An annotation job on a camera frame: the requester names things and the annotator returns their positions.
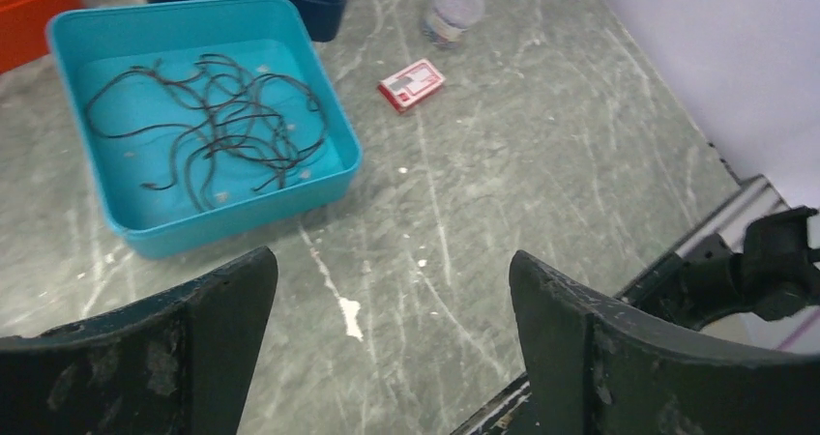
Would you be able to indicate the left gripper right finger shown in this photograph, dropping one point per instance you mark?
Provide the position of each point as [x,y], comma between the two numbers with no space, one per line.
[597,365]

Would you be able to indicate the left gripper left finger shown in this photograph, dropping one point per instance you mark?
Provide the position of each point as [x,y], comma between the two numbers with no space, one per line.
[177,362]

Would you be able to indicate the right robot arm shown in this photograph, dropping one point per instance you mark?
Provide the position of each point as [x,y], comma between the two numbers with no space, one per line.
[774,276]

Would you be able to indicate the light blue plastic box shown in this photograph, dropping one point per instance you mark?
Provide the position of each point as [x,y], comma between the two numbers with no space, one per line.
[202,119]

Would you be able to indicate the red white small box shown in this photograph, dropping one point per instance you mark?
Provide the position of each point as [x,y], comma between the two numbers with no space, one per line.
[410,86]

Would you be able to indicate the clear paperclip container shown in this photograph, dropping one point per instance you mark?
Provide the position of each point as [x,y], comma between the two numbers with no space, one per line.
[445,22]

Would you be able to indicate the orange plastic box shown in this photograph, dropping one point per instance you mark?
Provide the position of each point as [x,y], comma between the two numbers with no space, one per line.
[23,25]

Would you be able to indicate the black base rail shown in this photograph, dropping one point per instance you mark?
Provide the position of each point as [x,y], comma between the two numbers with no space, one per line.
[496,415]

